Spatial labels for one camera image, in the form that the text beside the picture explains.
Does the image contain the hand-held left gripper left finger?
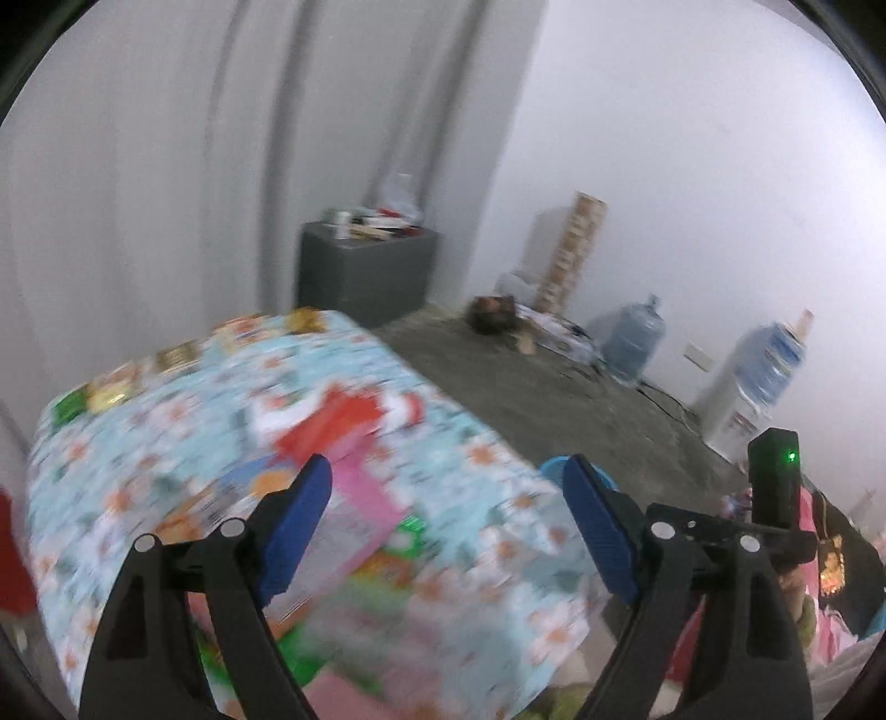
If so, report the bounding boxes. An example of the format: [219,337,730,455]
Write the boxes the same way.
[78,453,334,720]

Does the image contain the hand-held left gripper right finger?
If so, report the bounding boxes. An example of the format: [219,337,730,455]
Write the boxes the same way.
[562,455,814,720]

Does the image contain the clear packet pink print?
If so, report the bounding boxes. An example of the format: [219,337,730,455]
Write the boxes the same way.
[266,498,399,620]

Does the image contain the white water dispenser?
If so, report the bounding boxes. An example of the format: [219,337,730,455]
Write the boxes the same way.
[696,388,772,461]

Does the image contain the black cloth gold print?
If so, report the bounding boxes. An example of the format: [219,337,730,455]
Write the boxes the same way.
[803,485,866,614]

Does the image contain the green foil wrapper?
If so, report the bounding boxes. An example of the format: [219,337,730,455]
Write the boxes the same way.
[277,623,329,686]

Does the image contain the floral light blue tablecloth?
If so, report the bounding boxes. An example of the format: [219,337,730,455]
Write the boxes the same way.
[28,311,610,720]

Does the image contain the red white plastic bottle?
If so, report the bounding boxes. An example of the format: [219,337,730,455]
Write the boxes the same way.
[377,389,429,429]

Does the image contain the green fuzzy rug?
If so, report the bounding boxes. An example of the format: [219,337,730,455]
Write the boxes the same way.
[526,685,596,720]

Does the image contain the white printed papers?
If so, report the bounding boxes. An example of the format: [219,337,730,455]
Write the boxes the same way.
[516,308,603,364]

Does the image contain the dark brown box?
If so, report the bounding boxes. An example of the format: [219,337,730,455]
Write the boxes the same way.
[467,294,519,335]

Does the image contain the green candy wrapper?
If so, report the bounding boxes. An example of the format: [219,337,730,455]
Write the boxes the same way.
[51,391,91,425]

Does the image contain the grey cabinet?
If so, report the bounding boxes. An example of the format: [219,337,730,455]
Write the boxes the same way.
[299,222,440,330]

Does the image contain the patterned paper roll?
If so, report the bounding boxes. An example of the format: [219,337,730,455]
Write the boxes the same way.
[536,192,609,312]

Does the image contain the red bag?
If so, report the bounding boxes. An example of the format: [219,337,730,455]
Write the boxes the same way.
[0,491,35,617]

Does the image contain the white board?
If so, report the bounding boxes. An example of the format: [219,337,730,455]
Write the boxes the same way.
[522,208,575,292]

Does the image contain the clear plastic bag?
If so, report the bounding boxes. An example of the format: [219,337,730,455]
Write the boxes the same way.
[377,173,425,223]

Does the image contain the grey curtain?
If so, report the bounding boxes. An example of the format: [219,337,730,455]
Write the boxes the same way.
[0,0,548,444]

